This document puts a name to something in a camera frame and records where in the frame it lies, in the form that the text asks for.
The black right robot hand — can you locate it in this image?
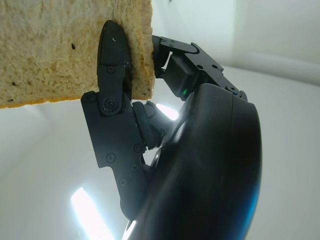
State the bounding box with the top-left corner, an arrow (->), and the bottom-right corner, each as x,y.
80,19 -> 262,240

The white two-slot toaster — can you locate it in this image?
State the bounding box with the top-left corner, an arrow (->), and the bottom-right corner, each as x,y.
152,0 -> 320,85

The brown bread slice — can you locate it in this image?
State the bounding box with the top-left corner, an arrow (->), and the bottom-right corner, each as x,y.
0,0 -> 155,110

